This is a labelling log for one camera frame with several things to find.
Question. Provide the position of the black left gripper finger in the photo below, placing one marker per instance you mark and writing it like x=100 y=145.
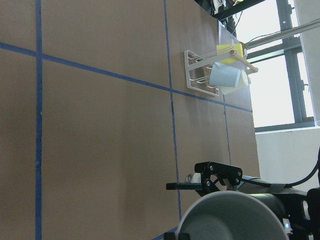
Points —
x=176 y=236

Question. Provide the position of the blue cup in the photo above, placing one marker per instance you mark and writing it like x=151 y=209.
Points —
x=224 y=75

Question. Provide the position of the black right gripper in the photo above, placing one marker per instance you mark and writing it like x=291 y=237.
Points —
x=297 y=210

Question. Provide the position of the yellow plastic cup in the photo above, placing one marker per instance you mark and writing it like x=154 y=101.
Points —
x=226 y=49

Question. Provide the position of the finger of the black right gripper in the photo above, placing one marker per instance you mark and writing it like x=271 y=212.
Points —
x=185 y=186

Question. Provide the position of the pale green plastic cup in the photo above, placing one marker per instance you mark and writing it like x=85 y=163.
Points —
x=242 y=83

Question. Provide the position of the grey plastic cup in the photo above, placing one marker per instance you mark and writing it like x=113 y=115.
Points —
x=230 y=215

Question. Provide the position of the white wire cup rack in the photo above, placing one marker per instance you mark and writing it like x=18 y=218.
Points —
x=198 y=69

